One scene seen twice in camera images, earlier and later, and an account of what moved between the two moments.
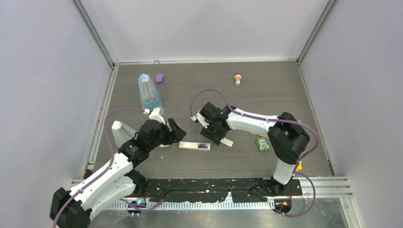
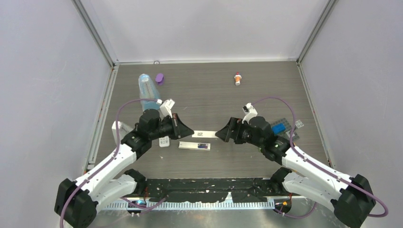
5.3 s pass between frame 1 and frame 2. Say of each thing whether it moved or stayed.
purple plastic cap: stayed
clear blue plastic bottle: stayed
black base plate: stayed
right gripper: moved
